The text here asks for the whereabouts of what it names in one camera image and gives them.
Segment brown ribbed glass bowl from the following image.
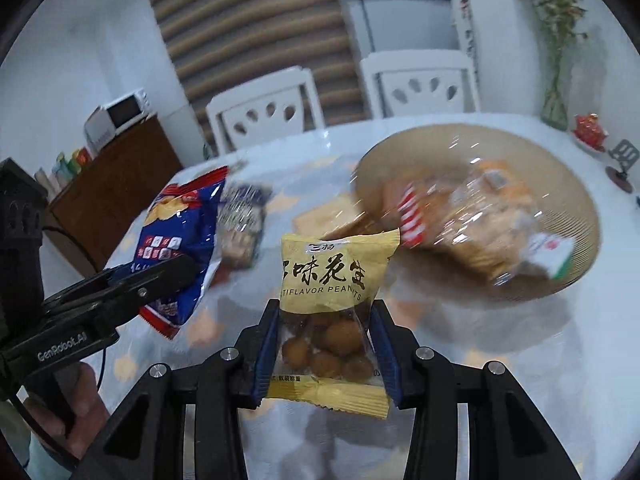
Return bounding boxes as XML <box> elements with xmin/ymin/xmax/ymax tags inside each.
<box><xmin>352</xmin><ymin>123</ymin><xmax>602</xmax><ymax>305</ymax></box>

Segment cake packet with orange print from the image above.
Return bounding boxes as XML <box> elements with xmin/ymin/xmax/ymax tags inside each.
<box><xmin>434</xmin><ymin>159</ymin><xmax>540</xmax><ymax>282</ymax></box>

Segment white printed hanging cloth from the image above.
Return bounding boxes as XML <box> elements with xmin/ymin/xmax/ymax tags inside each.
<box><xmin>450</xmin><ymin>0</ymin><xmax>482</xmax><ymax>62</ymax></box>

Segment brown wooden cabinet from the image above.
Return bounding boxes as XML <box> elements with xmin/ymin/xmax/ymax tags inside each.
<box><xmin>42</xmin><ymin>114</ymin><xmax>184</xmax><ymax>282</ymax></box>

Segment navy cracker packet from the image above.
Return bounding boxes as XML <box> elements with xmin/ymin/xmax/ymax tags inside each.
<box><xmin>216</xmin><ymin>181</ymin><xmax>274</xmax><ymax>267</ymax></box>

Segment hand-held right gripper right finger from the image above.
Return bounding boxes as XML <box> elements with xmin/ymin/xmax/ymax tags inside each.
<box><xmin>370</xmin><ymin>300</ymin><xmax>586</xmax><ymax>480</ymax></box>

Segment white biscuit packet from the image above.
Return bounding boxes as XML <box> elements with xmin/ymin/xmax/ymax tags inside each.
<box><xmin>529</xmin><ymin>232</ymin><xmax>577</xmax><ymax>282</ymax></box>

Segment blue biscuit bag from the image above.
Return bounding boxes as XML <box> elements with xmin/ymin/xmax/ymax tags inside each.
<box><xmin>136</xmin><ymin>165</ymin><xmax>229</xmax><ymax>342</ymax></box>

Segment silver refrigerator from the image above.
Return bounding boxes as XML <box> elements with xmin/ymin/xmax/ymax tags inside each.
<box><xmin>344</xmin><ymin>0</ymin><xmax>477</xmax><ymax>63</ymax></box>

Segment striped window blind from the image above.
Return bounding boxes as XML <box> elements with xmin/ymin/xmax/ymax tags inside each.
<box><xmin>144</xmin><ymin>0</ymin><xmax>372</xmax><ymax>132</ymax></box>

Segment yellow peanut packet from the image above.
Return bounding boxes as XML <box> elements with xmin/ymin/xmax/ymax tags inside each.
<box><xmin>263</xmin><ymin>228</ymin><xmax>401</xmax><ymax>421</ymax></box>

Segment black phone stand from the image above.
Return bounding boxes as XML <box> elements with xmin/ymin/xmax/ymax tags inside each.
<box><xmin>605</xmin><ymin>138</ymin><xmax>640</xmax><ymax>194</ymax></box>

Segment red ornament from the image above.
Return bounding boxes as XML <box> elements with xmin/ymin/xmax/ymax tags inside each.
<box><xmin>572</xmin><ymin>113</ymin><xmax>612</xmax><ymax>154</ymax></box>

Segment white microwave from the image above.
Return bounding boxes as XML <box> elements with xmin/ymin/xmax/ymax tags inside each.
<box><xmin>83</xmin><ymin>88</ymin><xmax>152</xmax><ymax>147</ymax></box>

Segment person's left hand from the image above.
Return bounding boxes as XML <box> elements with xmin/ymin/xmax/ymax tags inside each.
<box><xmin>25</xmin><ymin>364</ymin><xmax>112</xmax><ymax>467</ymax></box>

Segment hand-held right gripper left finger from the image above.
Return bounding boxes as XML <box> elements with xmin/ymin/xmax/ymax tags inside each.
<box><xmin>75</xmin><ymin>299</ymin><xmax>281</xmax><ymax>480</ymax></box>

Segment dried flowers in vase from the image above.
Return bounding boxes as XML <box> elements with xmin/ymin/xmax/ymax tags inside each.
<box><xmin>504</xmin><ymin>0</ymin><xmax>589</xmax><ymax>132</ymax></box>

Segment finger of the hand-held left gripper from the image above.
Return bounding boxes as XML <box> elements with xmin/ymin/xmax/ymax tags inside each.
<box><xmin>41</xmin><ymin>284</ymin><xmax>187</xmax><ymax>333</ymax></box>
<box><xmin>95</xmin><ymin>254</ymin><xmax>202</xmax><ymax>292</ymax></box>

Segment bread packet red-white edge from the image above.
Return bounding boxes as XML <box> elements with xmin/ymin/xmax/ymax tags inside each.
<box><xmin>384</xmin><ymin>179</ymin><xmax>437</xmax><ymax>250</ymax></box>

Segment white chair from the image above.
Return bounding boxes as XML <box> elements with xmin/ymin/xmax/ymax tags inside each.
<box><xmin>205</xmin><ymin>66</ymin><xmax>327</xmax><ymax>157</ymax></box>
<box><xmin>359</xmin><ymin>50</ymin><xmax>482</xmax><ymax>119</ymax></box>

